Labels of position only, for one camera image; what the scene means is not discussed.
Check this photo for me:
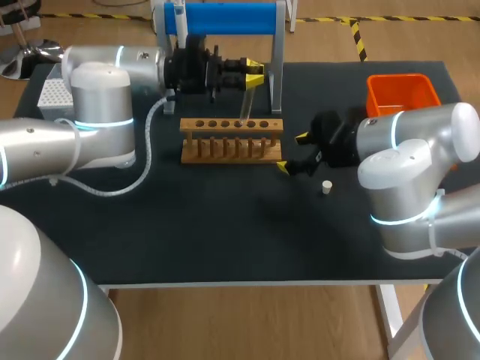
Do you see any white pipette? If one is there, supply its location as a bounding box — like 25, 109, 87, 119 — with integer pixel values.
173, 0, 188, 50

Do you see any clear glass test tube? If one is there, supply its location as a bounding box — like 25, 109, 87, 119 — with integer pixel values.
238, 85, 257, 124

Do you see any grey pipette tip box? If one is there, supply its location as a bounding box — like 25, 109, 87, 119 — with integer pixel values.
36, 62, 75, 118

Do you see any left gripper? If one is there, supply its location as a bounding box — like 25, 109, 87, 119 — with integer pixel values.
164, 35, 266, 104

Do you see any silver chair base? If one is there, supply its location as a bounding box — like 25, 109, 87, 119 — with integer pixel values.
0, 37, 65, 82

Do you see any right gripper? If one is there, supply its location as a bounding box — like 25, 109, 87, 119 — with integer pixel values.
275, 110, 362, 177

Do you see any orange plastic bin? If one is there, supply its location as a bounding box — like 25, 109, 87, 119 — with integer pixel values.
366, 73, 443, 119

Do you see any wooden test tube rack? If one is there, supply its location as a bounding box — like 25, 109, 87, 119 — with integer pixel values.
179, 117, 284, 165

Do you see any white cable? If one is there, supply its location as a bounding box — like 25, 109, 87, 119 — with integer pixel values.
425, 188, 470, 260
0, 94, 178, 198

